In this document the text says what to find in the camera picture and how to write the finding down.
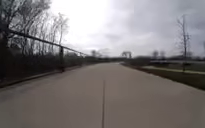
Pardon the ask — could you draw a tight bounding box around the grey concrete path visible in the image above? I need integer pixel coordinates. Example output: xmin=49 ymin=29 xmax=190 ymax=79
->
xmin=0 ymin=62 xmax=205 ymax=128

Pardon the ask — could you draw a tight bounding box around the pale side path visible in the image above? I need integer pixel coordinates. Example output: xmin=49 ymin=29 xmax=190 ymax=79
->
xmin=141 ymin=65 xmax=205 ymax=76

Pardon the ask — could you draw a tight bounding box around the bare tall tree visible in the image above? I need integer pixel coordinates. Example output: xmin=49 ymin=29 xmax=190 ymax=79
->
xmin=175 ymin=13 xmax=192 ymax=72

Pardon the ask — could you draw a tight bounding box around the row of bare trees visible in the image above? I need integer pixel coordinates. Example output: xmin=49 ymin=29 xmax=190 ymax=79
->
xmin=0 ymin=0 xmax=71 ymax=57

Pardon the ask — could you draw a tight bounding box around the grass strip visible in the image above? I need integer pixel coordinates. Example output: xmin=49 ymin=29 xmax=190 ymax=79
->
xmin=121 ymin=63 xmax=205 ymax=93

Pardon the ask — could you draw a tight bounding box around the dark chain-link fence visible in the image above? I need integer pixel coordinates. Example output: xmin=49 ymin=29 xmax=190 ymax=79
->
xmin=0 ymin=26 xmax=91 ymax=91

